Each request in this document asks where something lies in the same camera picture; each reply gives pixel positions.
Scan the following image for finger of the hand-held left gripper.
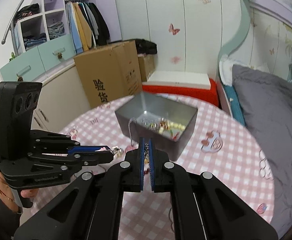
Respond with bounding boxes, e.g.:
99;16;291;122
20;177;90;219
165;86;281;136
28;152;115;167
30;129;112;154

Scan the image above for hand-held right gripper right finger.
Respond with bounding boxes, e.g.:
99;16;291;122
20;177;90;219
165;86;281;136
150;137;278;240

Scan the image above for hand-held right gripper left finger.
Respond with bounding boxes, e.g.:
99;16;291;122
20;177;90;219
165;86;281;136
14;137;145;240

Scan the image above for silver chain necklace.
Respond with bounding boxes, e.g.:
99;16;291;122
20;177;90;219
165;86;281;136
128;117;153;176

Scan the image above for grey metal box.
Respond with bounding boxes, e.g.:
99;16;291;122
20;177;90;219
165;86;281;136
115;91;199;162

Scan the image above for cream bead bracelet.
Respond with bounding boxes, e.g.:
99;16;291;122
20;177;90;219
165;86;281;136
166;121;186;132

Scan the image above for person's left hand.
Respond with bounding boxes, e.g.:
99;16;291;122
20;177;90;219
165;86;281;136
0;172;38;214

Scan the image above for red cabinet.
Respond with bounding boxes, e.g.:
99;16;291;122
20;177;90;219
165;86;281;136
142;78;219;107

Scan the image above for large cardboard box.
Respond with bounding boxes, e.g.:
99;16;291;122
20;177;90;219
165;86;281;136
73;39;143;109

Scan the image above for teal drawer cabinet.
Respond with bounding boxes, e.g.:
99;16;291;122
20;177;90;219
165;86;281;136
0;34;77;82

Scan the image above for white board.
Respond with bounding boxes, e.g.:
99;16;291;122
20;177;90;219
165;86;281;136
147;70;211;91

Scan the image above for grey metal handrail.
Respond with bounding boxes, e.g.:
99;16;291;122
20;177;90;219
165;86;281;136
1;0;37;44

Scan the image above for folded blue jeans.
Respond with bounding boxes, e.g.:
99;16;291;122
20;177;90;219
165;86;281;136
23;34;47;48

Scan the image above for small cardboard box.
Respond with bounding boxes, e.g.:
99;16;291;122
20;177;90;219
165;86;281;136
137;54;156;83

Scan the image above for teal bed sheet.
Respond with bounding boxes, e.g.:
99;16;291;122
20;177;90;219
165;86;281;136
223;85;246;127

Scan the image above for folded grey clothes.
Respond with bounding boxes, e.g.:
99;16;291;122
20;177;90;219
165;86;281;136
47;22;65;39

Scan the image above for black bag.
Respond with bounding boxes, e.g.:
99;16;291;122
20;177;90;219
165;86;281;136
135;39;158;55

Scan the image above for dark clothes pile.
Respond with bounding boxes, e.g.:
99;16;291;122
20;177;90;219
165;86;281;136
16;4;41;22

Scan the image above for yellow hanging shirt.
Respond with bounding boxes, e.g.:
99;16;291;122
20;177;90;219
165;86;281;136
73;2;93;52

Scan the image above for white pillow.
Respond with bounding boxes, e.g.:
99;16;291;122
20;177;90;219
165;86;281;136
219;55;269;86

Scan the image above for black hanging jacket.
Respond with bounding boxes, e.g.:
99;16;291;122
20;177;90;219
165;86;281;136
90;2;110;47

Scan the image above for grey blanket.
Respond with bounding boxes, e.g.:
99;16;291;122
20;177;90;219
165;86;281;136
232;64;292;238

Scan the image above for purple open shelf unit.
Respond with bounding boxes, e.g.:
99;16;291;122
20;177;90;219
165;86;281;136
14;0;123;53

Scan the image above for white panelled wardrobe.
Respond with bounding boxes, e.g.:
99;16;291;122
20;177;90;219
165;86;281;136
112;0;246;73

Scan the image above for thin wrist bracelet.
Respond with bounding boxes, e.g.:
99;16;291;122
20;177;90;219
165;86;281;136
0;186;16;202

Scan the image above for teal bunk bed frame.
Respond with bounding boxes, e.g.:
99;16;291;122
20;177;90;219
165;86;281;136
216;0;292;121

